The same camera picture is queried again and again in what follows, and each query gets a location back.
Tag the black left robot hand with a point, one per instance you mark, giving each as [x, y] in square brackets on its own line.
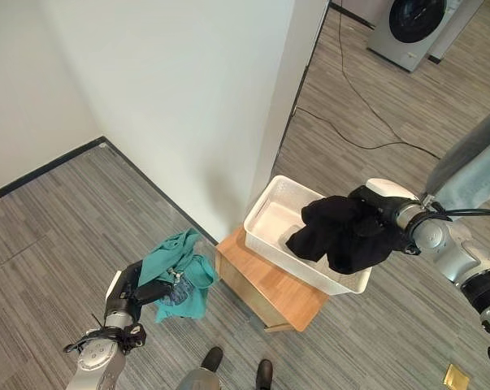
[122, 293]

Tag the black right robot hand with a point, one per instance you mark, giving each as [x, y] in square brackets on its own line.
[380, 195]

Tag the black garment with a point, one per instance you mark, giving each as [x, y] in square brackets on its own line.
[342, 233]

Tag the teal green garment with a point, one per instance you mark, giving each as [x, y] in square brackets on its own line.
[184, 276]

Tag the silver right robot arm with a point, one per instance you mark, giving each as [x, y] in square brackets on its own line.
[452, 248]

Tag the light blue bed sheet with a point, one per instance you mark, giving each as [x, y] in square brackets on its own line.
[478, 170]

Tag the white plastic laundry basket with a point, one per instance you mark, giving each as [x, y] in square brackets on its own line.
[277, 227]

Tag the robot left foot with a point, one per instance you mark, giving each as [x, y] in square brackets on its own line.
[212, 358]

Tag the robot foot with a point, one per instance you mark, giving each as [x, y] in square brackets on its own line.
[212, 358]
[265, 373]

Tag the wooden side table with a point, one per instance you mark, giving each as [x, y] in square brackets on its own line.
[269, 284]

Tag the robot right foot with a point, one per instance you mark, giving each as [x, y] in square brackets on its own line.
[265, 373]

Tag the silver front-load washing machine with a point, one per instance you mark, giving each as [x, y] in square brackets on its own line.
[411, 30]

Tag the yellow paper piece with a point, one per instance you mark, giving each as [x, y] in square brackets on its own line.
[456, 377]

